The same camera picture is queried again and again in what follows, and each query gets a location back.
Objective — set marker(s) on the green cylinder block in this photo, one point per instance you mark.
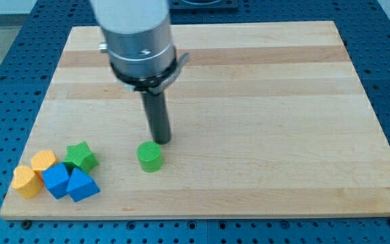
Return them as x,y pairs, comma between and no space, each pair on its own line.
149,155

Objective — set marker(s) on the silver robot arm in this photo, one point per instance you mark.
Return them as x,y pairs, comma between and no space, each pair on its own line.
139,42

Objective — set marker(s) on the green star block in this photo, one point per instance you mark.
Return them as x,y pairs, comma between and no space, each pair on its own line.
80,156

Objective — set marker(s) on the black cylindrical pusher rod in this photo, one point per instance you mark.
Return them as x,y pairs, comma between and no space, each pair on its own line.
157,116

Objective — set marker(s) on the wooden board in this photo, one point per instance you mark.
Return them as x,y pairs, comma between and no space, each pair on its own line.
269,120

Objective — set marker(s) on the blue triangle block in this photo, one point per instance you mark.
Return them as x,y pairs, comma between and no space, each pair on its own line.
81,185

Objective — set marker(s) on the blue cube block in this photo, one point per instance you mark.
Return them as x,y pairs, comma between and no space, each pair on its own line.
56,180

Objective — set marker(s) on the orange hexagon block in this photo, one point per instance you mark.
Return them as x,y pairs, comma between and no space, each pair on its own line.
43,160

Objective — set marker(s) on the orange heart block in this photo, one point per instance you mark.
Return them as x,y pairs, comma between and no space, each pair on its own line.
26,182

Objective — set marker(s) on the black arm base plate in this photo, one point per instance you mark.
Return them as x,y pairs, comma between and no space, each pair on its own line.
203,4

